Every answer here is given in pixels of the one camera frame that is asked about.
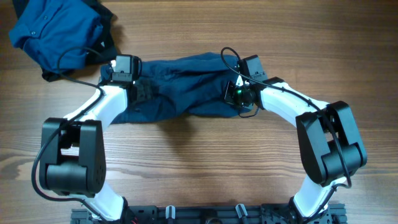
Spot dark navy blue shorts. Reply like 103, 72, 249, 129
113, 52, 245, 124

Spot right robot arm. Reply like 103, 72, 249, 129
224, 77, 368, 223

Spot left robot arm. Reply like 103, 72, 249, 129
31, 81, 152, 223

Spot black folded garment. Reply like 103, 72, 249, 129
13, 0, 118, 82

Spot folded blue button shirt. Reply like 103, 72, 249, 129
9, 0, 103, 73

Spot left black camera cable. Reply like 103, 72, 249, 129
30, 46, 113, 222

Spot black camera cable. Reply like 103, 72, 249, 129
30, 46, 113, 222
220, 47, 353, 223

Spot right black camera cable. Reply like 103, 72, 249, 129
220, 47, 353, 223

